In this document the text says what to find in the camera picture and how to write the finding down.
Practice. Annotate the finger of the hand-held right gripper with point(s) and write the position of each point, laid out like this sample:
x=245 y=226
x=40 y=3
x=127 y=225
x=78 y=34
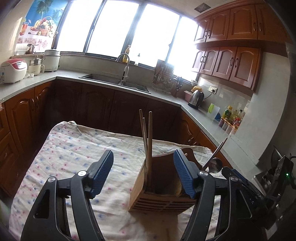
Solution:
x=252 y=190

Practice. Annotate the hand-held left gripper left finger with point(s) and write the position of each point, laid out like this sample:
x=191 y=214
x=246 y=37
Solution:
x=101 y=173

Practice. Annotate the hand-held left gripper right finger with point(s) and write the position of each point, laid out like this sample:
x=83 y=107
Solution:
x=185 y=173

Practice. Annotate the metal spoon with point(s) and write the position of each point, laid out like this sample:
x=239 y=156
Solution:
x=215 y=165

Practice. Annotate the wooden utensil holder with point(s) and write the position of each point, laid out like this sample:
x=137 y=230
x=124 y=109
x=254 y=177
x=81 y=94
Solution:
x=159 y=201

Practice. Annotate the patterned wooden chopstick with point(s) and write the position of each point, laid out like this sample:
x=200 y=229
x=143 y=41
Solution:
x=143 y=134

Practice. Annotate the steel gas stove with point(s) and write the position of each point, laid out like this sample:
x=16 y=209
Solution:
x=260 y=179

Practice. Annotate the floral white tablecloth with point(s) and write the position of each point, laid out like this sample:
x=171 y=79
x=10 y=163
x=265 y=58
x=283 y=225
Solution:
x=69 y=150

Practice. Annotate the wooden lower cabinets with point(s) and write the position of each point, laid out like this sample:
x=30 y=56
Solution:
x=97 y=104

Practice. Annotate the wooden cabinets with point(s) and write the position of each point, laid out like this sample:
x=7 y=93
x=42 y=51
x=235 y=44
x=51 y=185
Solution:
x=242 y=23
x=97 y=104

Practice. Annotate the yellow oil bottles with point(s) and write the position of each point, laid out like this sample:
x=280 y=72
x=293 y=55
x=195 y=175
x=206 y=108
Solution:
x=227 y=113

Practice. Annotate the steel electric kettle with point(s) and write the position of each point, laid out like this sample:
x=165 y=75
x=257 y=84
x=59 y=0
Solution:
x=196 y=99

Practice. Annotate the knife and scissors holder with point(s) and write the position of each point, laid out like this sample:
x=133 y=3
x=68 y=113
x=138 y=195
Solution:
x=178 y=87

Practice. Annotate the steel sink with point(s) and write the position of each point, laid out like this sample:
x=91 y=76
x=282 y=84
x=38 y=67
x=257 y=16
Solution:
x=115 y=81

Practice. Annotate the dish rack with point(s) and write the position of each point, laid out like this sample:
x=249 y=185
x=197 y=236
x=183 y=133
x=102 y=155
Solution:
x=163 y=74

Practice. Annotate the steel kitchen faucet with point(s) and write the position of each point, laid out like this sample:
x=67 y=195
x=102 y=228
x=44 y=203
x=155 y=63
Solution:
x=124 y=67

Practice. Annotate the grey kitchen countertop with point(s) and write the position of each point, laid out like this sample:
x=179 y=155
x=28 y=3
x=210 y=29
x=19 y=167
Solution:
x=23 y=85

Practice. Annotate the small clear bottle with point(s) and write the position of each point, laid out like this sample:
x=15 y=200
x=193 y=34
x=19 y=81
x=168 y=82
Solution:
x=138 y=59

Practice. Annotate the yellow soap bottle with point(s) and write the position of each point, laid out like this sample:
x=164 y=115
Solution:
x=128 y=54

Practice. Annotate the white electric pot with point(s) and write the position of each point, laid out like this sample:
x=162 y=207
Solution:
x=52 y=60

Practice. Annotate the small white electric steamer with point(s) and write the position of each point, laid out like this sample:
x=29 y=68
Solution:
x=36 y=66

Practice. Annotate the pink and white rice cooker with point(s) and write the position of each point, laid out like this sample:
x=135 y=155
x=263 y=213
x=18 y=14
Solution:
x=12 y=70

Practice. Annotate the dark jar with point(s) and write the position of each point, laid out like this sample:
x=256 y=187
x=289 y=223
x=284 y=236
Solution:
x=29 y=49

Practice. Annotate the kitchen window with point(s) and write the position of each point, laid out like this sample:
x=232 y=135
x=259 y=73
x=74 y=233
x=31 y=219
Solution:
x=111 y=23

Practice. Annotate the wooden upper cabinets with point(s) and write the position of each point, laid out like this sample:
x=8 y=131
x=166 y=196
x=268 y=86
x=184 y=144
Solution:
x=242 y=23

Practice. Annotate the ceiling vent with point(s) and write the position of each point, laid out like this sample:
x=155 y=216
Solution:
x=201 y=7

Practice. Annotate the white wall outlet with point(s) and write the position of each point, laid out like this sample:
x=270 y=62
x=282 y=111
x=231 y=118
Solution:
x=212 y=89

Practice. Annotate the fruit and palm wall poster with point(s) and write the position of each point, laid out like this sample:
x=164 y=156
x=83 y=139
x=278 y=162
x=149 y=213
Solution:
x=44 y=20

